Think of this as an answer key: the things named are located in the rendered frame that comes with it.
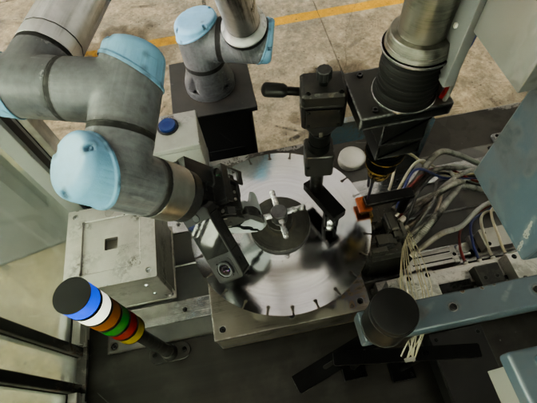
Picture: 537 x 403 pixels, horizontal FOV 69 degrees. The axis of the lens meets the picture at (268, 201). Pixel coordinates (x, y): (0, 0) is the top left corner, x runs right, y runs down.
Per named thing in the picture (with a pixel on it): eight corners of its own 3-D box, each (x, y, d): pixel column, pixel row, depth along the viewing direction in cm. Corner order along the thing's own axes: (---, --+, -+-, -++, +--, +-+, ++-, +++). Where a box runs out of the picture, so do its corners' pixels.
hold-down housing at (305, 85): (301, 181, 62) (302, 85, 45) (299, 157, 64) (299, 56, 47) (336, 179, 62) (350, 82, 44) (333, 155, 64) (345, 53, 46)
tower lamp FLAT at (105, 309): (77, 329, 50) (65, 324, 48) (78, 296, 52) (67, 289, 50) (112, 322, 50) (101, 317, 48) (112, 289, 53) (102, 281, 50)
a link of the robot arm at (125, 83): (57, 25, 43) (37, 121, 41) (154, 29, 42) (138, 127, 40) (96, 61, 51) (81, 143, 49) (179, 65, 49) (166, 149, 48)
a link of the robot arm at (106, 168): (98, 115, 38) (83, 203, 36) (179, 149, 47) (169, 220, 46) (53, 123, 42) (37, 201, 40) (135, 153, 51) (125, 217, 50)
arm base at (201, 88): (184, 72, 124) (176, 45, 115) (231, 63, 124) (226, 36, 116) (188, 106, 116) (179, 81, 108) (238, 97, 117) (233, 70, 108)
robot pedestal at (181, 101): (196, 177, 194) (144, 53, 130) (274, 162, 196) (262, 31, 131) (204, 250, 174) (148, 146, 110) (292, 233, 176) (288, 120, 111)
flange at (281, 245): (247, 203, 75) (245, 196, 73) (304, 195, 75) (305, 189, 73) (252, 257, 69) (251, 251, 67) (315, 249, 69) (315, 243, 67)
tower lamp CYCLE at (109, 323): (88, 334, 53) (77, 329, 50) (89, 302, 55) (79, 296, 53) (121, 328, 53) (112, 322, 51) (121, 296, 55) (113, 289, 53)
